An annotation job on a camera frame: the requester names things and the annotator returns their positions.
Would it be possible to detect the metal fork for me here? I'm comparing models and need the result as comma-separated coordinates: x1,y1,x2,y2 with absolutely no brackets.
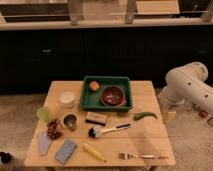
118,153,168,160

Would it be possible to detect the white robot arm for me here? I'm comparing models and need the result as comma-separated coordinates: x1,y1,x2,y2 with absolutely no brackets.
158,62,213,127

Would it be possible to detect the white cup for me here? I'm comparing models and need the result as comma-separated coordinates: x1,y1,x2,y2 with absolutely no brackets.
60,92,75,108

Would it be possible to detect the bunch of dark grapes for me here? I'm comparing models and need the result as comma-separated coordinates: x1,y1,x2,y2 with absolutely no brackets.
47,119,62,140

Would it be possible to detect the wooden block sponge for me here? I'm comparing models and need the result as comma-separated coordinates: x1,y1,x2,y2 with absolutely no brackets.
85,112,107,126

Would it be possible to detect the black and white brush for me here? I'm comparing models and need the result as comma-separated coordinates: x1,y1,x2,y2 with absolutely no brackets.
88,124,131,138

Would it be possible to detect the brown wooden bowl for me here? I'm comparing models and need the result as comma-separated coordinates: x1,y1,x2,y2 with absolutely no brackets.
100,86,125,106

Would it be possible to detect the light green cup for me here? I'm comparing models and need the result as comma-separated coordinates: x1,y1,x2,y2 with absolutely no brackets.
36,107,50,122

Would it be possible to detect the green plastic tray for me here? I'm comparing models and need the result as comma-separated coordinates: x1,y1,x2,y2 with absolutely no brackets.
80,76,133,112

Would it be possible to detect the grey spatula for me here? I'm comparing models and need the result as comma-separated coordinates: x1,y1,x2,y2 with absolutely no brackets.
38,131,52,155

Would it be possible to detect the blue sponge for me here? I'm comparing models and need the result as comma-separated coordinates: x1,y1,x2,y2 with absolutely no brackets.
55,140,77,164

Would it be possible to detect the dark object on floor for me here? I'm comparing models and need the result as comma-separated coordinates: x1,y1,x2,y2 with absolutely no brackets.
0,152,12,164

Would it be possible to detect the green pepper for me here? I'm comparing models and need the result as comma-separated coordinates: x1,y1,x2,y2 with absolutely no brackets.
133,112,158,121

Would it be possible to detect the orange fruit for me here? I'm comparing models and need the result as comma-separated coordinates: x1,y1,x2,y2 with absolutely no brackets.
89,81,99,91

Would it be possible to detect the metal cup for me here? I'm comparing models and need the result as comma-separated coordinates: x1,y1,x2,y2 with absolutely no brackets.
63,114,77,131

